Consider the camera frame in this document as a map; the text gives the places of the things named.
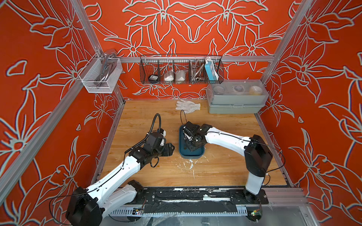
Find white knit glove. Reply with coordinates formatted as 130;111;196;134
175;99;201;114

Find metal tongs in basket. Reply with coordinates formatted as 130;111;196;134
189;59;204;83

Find black item in basket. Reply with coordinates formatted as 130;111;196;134
148;74;159;84

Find white bag in basket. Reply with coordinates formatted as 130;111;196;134
163;70;174;83
175;70;186;84

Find grey lidded storage container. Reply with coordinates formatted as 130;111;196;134
206;80;269;115

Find teal plastic storage box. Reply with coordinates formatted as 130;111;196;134
179;126;205;159

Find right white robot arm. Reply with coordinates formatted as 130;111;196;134
181;122;273;196

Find clear plastic wall bin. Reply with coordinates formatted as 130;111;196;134
78;57;123;94

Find blue white box in basket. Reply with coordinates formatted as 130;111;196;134
204;56;219;81

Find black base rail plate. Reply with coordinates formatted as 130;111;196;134
134;186;269;215

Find metal tool in clear bin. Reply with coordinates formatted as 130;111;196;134
94;49;117;87

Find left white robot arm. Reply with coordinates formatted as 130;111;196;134
66;129;175;226

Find black wire wall basket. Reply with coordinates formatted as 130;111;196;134
140;54;224;85

